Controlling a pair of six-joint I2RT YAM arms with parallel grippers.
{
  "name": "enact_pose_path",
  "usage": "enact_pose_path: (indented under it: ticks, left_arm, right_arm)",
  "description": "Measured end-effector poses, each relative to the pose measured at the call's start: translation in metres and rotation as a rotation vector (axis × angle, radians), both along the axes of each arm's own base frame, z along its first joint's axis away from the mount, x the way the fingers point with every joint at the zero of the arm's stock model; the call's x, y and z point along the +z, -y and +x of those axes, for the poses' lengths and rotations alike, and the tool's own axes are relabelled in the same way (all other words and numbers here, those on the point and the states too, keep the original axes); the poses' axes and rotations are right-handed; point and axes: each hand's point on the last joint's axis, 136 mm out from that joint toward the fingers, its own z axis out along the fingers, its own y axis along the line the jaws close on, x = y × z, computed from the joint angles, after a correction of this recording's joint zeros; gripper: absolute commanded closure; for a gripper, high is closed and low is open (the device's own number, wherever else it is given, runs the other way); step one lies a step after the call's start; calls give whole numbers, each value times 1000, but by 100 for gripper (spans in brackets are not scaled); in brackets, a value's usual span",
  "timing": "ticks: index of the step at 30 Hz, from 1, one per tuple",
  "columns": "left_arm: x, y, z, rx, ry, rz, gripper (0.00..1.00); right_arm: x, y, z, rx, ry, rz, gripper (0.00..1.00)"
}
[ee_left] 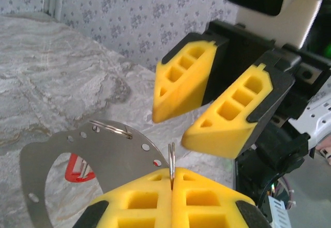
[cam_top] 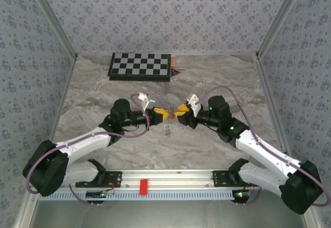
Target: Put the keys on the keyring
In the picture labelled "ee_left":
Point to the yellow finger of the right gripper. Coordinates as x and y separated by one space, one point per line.
219 140
181 93

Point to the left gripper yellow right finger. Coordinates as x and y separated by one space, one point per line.
207 202

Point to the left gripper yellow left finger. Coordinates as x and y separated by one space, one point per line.
139 199

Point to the steel split keyring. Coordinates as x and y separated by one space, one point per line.
171 160
113 127

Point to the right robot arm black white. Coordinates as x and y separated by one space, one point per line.
318 114

